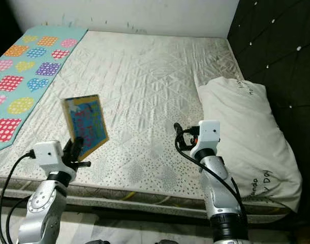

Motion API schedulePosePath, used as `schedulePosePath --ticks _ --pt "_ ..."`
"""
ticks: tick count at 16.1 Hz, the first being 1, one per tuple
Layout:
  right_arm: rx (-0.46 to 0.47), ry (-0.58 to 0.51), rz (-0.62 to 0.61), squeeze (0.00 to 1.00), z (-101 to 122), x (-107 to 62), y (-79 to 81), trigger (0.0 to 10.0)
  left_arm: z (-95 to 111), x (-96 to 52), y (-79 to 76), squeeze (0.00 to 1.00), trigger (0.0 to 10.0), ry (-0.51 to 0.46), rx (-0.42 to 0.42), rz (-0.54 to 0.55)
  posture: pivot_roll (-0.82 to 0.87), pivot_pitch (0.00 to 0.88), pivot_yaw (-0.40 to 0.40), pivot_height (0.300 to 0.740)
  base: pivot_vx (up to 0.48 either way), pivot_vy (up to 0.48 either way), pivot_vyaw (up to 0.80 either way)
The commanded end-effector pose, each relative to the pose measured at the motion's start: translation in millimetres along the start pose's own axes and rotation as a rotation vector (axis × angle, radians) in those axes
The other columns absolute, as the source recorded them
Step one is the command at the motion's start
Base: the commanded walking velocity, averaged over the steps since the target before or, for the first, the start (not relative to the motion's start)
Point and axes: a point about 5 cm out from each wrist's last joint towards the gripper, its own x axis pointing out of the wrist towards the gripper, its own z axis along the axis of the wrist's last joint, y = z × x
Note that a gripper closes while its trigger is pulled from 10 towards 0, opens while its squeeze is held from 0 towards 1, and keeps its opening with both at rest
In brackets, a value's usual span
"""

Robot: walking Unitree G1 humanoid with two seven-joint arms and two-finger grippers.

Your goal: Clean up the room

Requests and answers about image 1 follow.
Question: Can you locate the teal blanket with hearts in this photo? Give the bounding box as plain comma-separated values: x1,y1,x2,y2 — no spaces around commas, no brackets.
0,25,89,155

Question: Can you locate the grey patterned mattress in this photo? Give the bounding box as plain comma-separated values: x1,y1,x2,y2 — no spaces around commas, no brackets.
0,29,300,223

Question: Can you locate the yellow children's book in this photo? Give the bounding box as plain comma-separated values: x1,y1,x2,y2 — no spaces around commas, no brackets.
62,94,109,162

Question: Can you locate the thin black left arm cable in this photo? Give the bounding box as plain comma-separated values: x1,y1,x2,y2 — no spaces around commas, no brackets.
7,196,32,244

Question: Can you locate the dark tufted headboard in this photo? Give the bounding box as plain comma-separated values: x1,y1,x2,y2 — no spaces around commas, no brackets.
226,0,310,224

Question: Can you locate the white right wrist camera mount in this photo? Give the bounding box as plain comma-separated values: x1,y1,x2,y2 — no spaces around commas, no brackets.
190,119,221,157

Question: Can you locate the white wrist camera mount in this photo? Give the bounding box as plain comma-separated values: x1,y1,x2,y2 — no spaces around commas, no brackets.
33,140,75,182
190,119,221,157

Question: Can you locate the white printed pillow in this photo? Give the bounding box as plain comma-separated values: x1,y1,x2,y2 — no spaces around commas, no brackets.
194,76,303,214

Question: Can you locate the black left wrist camera cable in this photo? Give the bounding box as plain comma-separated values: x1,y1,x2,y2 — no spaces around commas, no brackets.
0,149,36,244

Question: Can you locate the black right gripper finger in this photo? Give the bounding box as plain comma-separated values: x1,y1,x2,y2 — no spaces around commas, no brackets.
173,121,190,151

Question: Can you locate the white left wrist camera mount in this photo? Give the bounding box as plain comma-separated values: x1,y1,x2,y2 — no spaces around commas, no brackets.
33,140,75,182

